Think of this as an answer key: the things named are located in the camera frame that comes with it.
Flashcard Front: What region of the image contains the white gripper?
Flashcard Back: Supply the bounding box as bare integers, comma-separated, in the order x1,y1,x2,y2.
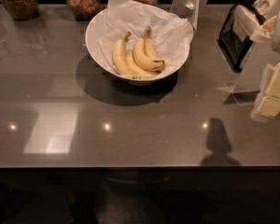
250,63,280,122

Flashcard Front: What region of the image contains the yellow banana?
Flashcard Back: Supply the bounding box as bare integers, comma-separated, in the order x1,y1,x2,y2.
112,32,158,79
133,27,165,72

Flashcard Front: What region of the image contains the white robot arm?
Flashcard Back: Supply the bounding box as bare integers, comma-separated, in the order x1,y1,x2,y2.
250,10,280,122

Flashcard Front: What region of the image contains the white ceramic bowl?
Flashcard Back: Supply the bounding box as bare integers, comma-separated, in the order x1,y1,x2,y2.
84,7,192,86

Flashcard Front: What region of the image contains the white paper liner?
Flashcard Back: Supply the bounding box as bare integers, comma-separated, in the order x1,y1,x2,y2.
98,0,194,78

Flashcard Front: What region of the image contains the clear acrylic sign stand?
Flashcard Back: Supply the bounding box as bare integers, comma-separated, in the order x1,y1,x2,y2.
170,0,207,30

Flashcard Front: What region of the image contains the middle glass jar of nuts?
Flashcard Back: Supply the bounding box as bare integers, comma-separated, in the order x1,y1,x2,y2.
66,0,100,21

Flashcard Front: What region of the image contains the left glass jar of grains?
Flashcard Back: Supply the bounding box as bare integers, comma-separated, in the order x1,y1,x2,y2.
0,0,38,21

